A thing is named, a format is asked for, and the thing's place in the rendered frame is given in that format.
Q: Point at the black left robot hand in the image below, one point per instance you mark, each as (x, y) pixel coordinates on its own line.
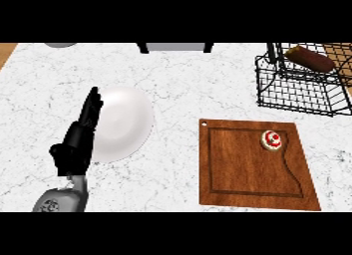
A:
(78, 139)

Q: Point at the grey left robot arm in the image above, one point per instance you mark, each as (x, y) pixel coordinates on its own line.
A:
(63, 199)

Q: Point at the brown wooden cutting board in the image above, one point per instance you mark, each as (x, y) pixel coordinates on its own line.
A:
(248, 166)

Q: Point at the brown sweet potato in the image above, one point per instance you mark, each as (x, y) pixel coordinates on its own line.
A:
(310, 58)

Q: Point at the white plate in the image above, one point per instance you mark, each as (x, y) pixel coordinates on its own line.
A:
(122, 124)

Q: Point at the grey round object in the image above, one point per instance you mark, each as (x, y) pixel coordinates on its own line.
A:
(61, 44)

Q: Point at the grey appliance with black legs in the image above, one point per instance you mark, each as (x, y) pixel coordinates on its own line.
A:
(175, 46)

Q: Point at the red and white cupcake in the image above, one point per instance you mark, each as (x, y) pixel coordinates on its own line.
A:
(271, 140)

